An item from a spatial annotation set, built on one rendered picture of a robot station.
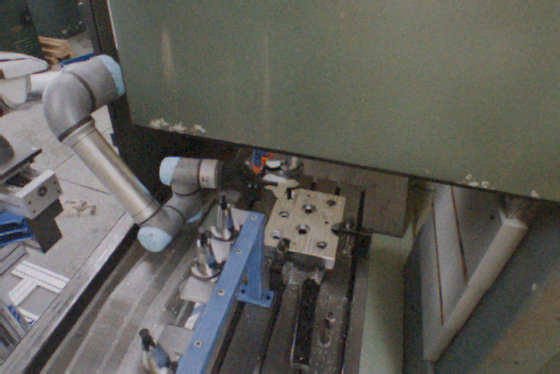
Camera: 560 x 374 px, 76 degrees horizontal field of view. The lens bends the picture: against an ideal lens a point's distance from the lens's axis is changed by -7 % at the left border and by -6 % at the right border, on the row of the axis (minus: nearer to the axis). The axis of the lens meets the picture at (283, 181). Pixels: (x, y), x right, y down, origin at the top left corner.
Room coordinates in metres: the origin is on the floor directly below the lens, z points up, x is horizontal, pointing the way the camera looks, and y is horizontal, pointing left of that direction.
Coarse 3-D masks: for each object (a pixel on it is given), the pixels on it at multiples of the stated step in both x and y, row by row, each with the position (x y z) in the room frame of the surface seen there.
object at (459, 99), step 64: (128, 0) 0.50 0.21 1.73; (192, 0) 0.48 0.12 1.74; (256, 0) 0.46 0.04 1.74; (320, 0) 0.45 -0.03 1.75; (384, 0) 0.43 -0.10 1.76; (448, 0) 0.42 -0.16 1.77; (512, 0) 0.41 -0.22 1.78; (128, 64) 0.50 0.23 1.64; (192, 64) 0.48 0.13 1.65; (256, 64) 0.46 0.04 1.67; (320, 64) 0.44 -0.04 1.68; (384, 64) 0.43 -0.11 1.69; (448, 64) 0.42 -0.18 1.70; (512, 64) 0.40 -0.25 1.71; (192, 128) 0.48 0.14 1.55; (256, 128) 0.46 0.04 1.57; (320, 128) 0.44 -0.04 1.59; (384, 128) 0.43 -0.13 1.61; (448, 128) 0.41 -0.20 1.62; (512, 128) 0.40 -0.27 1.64; (512, 192) 0.39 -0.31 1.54
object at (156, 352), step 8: (144, 352) 0.26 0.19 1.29; (152, 352) 0.26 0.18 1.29; (160, 352) 0.27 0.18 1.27; (144, 360) 0.26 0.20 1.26; (152, 360) 0.26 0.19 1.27; (160, 360) 0.27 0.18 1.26; (168, 360) 0.28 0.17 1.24; (144, 368) 0.26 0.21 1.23; (152, 368) 0.26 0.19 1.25; (160, 368) 0.26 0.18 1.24; (168, 368) 0.27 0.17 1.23
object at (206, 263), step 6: (198, 246) 0.48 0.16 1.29; (204, 246) 0.48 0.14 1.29; (210, 246) 0.49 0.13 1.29; (198, 252) 0.48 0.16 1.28; (204, 252) 0.48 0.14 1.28; (210, 252) 0.48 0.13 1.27; (198, 258) 0.48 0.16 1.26; (204, 258) 0.47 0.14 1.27; (210, 258) 0.48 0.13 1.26; (198, 264) 0.47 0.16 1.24; (204, 264) 0.47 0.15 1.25; (210, 264) 0.48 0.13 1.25; (216, 264) 0.49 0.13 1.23; (198, 270) 0.47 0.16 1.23; (204, 270) 0.47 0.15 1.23; (210, 270) 0.47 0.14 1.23
